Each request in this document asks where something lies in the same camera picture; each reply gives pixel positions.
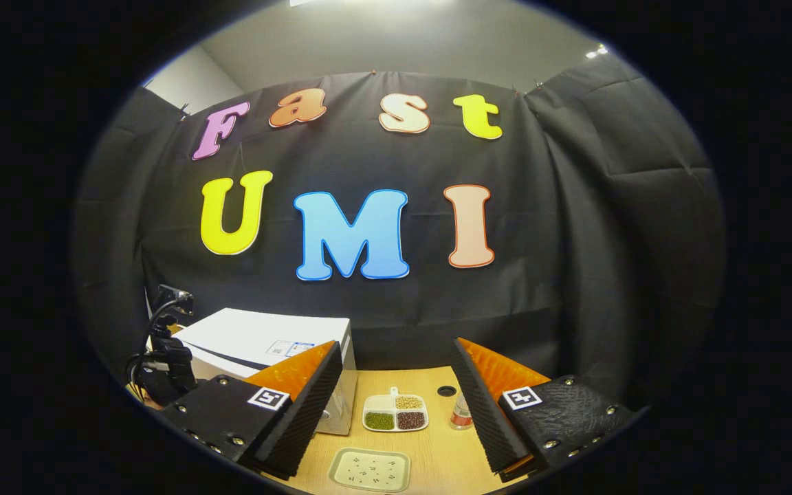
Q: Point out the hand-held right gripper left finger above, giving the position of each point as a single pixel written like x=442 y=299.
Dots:
x=306 y=412

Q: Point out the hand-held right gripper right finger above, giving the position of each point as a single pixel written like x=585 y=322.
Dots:
x=489 y=419

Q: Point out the white microwave oven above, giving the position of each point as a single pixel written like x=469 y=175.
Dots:
x=265 y=330

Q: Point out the clear plastic bottle red label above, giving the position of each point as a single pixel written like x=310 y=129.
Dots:
x=461 y=416

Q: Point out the white square tray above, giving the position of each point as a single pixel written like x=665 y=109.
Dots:
x=368 y=469

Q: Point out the divided dish with beans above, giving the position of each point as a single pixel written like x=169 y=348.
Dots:
x=396 y=411

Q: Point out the small ceiling light panel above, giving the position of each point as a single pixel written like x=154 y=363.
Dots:
x=597 y=51

